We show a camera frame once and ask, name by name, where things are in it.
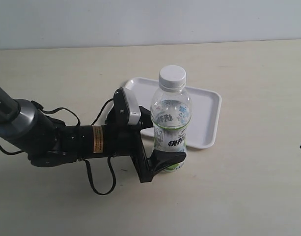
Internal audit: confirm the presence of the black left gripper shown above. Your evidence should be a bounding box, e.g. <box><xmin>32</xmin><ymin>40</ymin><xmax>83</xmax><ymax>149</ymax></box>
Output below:
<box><xmin>104</xmin><ymin>106</ymin><xmax>187</xmax><ymax>183</ymax></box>

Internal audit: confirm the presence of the clear plastic drink bottle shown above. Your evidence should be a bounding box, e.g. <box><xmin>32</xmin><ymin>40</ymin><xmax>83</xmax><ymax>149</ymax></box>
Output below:
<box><xmin>149</xmin><ymin>83</ymin><xmax>192</xmax><ymax>173</ymax></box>

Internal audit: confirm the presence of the white bottle cap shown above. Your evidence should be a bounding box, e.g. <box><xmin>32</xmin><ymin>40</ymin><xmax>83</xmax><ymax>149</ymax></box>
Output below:
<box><xmin>159</xmin><ymin>65</ymin><xmax>187</xmax><ymax>91</ymax></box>

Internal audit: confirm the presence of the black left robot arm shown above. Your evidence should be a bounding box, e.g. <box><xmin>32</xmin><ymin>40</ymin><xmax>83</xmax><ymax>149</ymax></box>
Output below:
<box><xmin>0</xmin><ymin>87</ymin><xmax>186</xmax><ymax>182</ymax></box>

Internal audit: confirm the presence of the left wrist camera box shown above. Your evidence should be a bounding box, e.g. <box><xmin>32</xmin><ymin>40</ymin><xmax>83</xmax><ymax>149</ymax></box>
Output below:
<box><xmin>113</xmin><ymin>87</ymin><xmax>141</xmax><ymax>127</ymax></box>

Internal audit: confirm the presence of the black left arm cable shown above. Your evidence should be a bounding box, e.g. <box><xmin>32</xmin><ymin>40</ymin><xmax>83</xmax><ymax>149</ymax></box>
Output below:
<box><xmin>0</xmin><ymin>99</ymin><xmax>118</xmax><ymax>196</ymax></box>

